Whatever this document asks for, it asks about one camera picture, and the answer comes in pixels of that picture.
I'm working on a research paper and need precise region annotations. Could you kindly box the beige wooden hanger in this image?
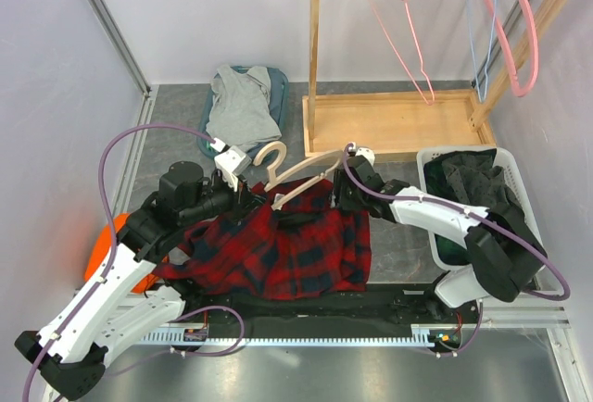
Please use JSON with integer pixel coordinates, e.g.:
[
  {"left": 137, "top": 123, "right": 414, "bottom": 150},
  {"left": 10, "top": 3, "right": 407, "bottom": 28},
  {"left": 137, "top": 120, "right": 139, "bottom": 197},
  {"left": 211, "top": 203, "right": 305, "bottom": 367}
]
[{"left": 253, "top": 141, "right": 343, "bottom": 211}]

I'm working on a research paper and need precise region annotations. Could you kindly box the red navy plaid skirt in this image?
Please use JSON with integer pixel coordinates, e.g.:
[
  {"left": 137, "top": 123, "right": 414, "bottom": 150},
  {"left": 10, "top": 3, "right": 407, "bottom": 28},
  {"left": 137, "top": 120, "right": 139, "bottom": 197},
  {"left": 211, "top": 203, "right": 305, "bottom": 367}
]
[{"left": 154, "top": 180, "right": 372, "bottom": 300}]

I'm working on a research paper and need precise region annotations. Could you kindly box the black dotted garment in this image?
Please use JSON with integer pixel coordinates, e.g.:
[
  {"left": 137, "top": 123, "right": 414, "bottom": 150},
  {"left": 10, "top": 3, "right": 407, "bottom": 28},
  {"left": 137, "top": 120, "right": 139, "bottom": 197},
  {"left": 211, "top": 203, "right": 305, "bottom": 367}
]
[{"left": 421, "top": 148, "right": 525, "bottom": 218}]

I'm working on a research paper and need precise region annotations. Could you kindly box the pink wire hanger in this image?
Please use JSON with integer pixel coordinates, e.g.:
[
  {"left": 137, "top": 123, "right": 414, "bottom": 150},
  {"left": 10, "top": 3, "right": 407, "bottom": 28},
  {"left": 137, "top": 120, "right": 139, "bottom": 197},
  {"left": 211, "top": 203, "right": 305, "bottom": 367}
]
[{"left": 366, "top": 0, "right": 435, "bottom": 106}]

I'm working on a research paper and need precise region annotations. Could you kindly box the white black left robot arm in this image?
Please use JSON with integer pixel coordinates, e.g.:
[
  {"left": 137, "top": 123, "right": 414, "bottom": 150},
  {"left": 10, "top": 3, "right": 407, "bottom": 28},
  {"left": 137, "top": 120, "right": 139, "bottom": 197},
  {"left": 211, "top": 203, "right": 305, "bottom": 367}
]
[{"left": 15, "top": 161, "right": 264, "bottom": 401}]

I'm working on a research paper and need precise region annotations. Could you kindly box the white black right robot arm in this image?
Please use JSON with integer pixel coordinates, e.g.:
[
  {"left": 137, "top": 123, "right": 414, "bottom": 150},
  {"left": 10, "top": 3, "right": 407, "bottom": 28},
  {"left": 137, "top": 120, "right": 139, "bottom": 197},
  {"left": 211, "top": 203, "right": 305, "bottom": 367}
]
[{"left": 334, "top": 153, "right": 547, "bottom": 322}]

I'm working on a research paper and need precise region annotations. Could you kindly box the thick pink plastic hanger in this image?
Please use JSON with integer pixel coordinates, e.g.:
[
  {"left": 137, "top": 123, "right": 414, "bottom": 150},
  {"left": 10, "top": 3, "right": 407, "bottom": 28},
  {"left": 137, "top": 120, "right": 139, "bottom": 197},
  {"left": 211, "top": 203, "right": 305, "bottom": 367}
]
[{"left": 479, "top": 0, "right": 556, "bottom": 98}]

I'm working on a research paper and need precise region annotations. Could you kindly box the teal plastic basin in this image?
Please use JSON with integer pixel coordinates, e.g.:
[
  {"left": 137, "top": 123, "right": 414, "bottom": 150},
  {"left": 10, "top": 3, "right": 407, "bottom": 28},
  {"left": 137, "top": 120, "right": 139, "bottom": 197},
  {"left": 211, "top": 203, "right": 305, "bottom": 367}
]
[{"left": 198, "top": 64, "right": 289, "bottom": 158}]

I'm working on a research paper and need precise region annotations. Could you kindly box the wooden clothes rack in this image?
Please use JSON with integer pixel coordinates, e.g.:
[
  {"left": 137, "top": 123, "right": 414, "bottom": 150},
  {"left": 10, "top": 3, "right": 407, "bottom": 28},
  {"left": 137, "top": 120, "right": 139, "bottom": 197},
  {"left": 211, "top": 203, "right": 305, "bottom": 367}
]
[{"left": 302, "top": 0, "right": 568, "bottom": 161}]

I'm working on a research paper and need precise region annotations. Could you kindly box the grey t-shirt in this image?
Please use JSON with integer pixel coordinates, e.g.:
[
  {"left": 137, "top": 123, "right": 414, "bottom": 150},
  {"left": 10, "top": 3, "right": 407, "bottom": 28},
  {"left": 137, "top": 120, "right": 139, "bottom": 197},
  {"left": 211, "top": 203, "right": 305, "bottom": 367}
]
[{"left": 206, "top": 64, "right": 282, "bottom": 152}]

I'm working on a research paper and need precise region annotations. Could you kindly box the white plastic laundry basket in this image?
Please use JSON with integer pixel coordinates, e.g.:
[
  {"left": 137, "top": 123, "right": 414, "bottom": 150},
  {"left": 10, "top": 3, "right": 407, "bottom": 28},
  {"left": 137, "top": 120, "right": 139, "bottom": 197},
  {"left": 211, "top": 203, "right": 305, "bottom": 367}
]
[{"left": 415, "top": 144, "right": 549, "bottom": 271}]

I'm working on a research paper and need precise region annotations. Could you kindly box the orange garment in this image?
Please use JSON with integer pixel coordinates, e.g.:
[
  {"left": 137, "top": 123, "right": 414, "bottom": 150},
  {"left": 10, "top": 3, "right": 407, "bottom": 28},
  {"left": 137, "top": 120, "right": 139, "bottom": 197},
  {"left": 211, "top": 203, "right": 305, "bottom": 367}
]
[{"left": 83, "top": 225, "right": 158, "bottom": 295}]

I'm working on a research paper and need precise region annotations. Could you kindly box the aluminium corner profile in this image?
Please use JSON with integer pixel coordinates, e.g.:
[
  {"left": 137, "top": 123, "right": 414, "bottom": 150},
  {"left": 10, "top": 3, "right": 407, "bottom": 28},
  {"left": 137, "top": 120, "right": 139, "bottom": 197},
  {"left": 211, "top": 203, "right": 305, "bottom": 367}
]
[{"left": 62, "top": 0, "right": 153, "bottom": 97}]

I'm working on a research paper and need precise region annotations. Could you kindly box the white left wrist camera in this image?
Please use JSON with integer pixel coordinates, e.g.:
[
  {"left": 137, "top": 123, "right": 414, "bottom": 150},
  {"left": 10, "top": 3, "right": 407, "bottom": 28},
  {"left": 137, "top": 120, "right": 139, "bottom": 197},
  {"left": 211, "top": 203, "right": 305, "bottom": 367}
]
[{"left": 211, "top": 138, "right": 251, "bottom": 191}]

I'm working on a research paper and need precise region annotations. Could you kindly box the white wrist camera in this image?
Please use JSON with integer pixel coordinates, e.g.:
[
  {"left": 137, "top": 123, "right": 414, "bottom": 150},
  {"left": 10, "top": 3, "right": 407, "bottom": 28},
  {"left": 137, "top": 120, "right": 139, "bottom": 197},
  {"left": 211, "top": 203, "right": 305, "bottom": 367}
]
[
  {"left": 211, "top": 138, "right": 251, "bottom": 191},
  {"left": 345, "top": 142, "right": 375, "bottom": 167}
]

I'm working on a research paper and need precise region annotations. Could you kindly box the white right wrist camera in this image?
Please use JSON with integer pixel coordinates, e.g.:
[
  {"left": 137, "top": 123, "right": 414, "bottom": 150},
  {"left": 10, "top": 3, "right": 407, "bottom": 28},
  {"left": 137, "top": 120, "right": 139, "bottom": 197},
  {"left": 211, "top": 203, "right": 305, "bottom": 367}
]
[{"left": 345, "top": 142, "right": 375, "bottom": 167}]

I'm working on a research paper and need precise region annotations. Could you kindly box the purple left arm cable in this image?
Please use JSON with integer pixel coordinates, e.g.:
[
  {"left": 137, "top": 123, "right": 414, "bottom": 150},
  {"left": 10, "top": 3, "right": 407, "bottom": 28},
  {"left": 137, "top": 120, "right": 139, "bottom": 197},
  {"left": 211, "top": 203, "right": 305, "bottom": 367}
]
[{"left": 22, "top": 124, "right": 219, "bottom": 402}]

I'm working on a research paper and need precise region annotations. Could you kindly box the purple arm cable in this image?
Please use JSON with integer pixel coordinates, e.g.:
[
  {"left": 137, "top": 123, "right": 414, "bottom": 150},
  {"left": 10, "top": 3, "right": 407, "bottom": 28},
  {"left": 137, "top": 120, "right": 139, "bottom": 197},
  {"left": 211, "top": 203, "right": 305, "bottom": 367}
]
[
  {"left": 22, "top": 124, "right": 219, "bottom": 402},
  {"left": 341, "top": 144, "right": 571, "bottom": 302}
]

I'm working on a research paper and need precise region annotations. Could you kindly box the light blue cable duct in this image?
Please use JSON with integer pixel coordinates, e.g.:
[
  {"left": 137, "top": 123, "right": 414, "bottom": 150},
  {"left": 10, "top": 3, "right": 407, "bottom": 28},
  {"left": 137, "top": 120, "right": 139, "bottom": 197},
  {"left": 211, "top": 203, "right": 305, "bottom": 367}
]
[{"left": 138, "top": 323, "right": 439, "bottom": 345}]

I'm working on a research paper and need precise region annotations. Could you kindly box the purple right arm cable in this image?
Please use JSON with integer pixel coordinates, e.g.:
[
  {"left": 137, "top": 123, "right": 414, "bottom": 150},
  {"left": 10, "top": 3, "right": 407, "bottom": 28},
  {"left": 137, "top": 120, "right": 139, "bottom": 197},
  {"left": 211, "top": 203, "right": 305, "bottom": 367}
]
[{"left": 341, "top": 144, "right": 571, "bottom": 302}]

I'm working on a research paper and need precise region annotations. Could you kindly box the blue wire hanger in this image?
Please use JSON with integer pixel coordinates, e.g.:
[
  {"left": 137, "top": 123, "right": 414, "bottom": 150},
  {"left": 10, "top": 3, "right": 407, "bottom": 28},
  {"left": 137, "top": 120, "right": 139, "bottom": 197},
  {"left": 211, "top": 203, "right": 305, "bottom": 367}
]
[{"left": 464, "top": 0, "right": 498, "bottom": 103}]

